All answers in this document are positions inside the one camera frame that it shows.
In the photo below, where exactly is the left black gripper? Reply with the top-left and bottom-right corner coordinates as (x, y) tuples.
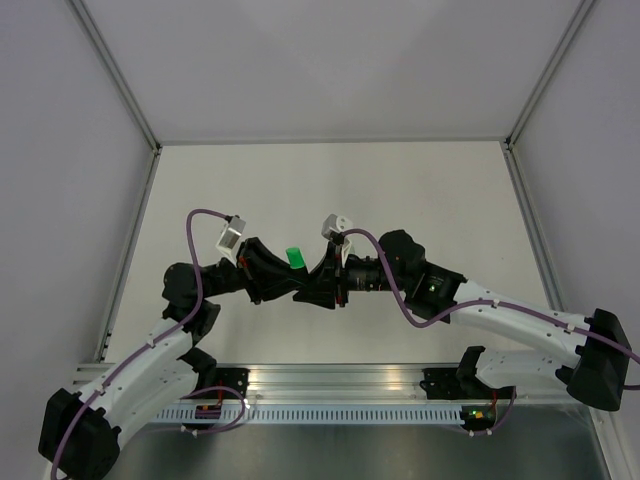
(205, 236), (310, 304)

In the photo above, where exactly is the black mounting plate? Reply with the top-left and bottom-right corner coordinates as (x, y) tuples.
(419, 367), (514, 400)
(214, 367), (250, 398)

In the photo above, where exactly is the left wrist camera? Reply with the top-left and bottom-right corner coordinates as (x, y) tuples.
(216, 215), (246, 262)

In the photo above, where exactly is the aluminium frame post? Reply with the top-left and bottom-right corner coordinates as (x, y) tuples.
(65, 0), (162, 363)
(503, 0), (601, 364)

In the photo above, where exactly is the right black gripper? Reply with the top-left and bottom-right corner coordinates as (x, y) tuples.
(292, 241), (408, 311)

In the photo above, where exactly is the left aluminium frame post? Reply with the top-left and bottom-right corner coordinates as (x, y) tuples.
(65, 0), (162, 363)

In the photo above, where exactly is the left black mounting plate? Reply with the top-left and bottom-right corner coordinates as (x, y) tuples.
(214, 367), (250, 398)

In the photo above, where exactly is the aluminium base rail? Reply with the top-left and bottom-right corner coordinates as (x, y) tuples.
(72, 363), (614, 404)

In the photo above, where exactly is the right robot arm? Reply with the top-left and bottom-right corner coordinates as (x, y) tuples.
(293, 229), (638, 412)

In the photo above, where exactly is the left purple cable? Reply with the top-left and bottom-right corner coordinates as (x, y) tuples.
(49, 208), (249, 480)

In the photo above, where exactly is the right aluminium frame post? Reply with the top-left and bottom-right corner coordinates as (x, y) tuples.
(503, 0), (601, 364)

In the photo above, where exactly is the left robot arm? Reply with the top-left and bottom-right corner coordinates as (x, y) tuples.
(38, 238), (309, 479)

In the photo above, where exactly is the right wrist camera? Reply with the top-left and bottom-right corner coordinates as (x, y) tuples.
(321, 214), (353, 258)

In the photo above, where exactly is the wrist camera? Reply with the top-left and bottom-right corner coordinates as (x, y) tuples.
(321, 214), (353, 258)
(216, 215), (246, 262)

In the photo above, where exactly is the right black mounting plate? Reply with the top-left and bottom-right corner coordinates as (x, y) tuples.
(419, 367), (514, 400)

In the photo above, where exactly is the white slotted cable duct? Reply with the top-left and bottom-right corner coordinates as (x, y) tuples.
(151, 402), (463, 425)

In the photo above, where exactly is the bright green pen cap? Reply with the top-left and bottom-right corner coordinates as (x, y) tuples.
(285, 247), (307, 270)

